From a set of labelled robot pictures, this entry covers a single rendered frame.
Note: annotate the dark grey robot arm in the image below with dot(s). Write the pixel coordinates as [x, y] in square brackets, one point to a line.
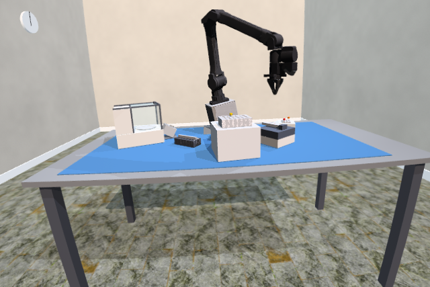
[288, 55]

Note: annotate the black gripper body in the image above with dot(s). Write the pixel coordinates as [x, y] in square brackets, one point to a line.
[274, 76]

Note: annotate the blue bench mat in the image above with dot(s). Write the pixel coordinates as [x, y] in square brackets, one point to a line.
[313, 142]

